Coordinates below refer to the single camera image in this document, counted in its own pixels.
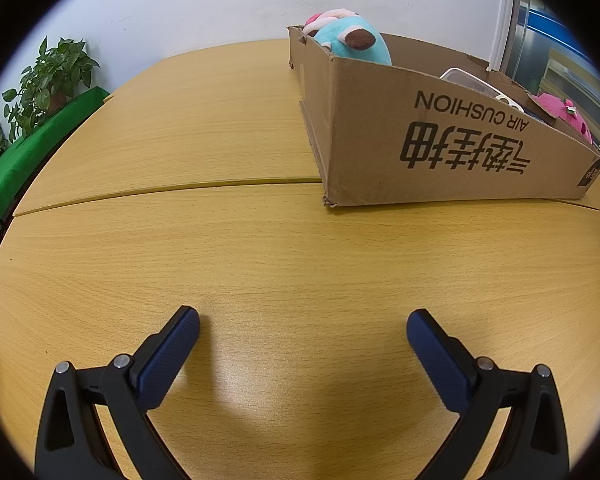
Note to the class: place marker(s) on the teal plush toy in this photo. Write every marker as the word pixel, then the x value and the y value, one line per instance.
pixel 337 35

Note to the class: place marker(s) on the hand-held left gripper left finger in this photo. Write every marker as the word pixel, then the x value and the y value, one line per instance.
pixel 172 355

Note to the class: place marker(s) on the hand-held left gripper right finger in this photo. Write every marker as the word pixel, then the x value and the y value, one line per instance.
pixel 437 360

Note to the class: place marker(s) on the pink plush toy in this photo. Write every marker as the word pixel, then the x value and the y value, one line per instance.
pixel 555 107

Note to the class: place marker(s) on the glass door with blue stripe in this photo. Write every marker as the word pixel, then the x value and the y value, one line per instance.
pixel 550 40

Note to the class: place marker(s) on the printed cardboard box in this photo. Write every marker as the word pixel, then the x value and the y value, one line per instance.
pixel 370 150

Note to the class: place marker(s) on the white clear phone case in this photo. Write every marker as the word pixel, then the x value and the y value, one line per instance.
pixel 462 76

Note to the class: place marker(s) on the wooden desktop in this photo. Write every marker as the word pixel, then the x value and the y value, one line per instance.
pixel 230 250

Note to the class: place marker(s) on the white folding device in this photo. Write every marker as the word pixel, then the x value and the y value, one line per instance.
pixel 509 101

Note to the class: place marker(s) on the large green potted plant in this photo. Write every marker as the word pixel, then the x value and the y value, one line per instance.
pixel 50 80

